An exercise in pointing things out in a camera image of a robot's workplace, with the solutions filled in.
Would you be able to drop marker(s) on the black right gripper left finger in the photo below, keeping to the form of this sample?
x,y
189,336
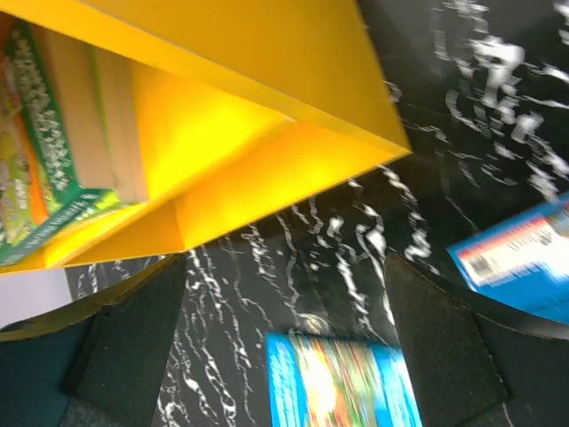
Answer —
x,y
98,361

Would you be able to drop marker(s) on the blue 130-Storey Treehouse book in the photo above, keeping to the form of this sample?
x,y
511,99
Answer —
x,y
521,262

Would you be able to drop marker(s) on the green 104-Storey Treehouse book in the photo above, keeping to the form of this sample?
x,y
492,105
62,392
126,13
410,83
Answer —
x,y
54,169

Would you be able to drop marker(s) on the lime green 65-Storey Treehouse book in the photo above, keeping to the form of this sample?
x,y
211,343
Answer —
x,y
113,81

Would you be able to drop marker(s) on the yellow wooden shelf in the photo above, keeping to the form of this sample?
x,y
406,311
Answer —
x,y
243,108

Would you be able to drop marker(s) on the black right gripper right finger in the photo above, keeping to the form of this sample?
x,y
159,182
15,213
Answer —
x,y
473,361

